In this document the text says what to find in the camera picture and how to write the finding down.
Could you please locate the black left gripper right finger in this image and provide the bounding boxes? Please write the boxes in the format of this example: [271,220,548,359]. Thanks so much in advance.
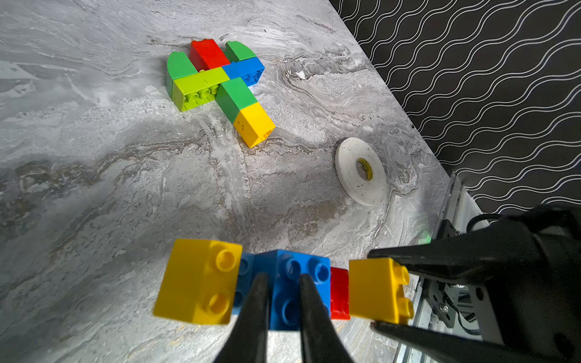
[299,274,353,362]

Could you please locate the yellow small lego brick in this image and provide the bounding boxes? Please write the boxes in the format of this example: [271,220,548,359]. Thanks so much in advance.
[153,239,243,325]

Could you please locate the green lego brick back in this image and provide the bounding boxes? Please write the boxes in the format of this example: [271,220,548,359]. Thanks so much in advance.
[224,41,257,63]

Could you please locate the green small lego brick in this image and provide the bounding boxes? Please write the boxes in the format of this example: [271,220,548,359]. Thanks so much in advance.
[165,51,198,98]
[216,77,257,123]

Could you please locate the lime green long lego brick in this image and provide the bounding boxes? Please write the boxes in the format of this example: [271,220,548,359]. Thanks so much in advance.
[171,67,230,112]

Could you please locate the yellow lego brick front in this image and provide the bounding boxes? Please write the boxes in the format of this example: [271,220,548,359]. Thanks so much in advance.
[349,258,415,325]

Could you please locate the blue long lego brick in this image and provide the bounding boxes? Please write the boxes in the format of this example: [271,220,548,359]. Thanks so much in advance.
[222,57,265,86]

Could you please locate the yellow square lego brick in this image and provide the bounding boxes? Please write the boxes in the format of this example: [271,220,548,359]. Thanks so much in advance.
[234,103,275,148]

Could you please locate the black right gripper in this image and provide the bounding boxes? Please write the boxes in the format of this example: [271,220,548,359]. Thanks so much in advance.
[367,206,580,362]

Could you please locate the white tape roll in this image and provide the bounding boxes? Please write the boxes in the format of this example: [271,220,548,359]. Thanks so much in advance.
[335,137,387,207]

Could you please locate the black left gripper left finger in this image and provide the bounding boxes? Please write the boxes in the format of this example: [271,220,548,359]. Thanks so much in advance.
[214,272,270,362]

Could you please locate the red long lego brick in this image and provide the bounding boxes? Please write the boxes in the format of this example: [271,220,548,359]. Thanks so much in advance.
[331,267,350,320]

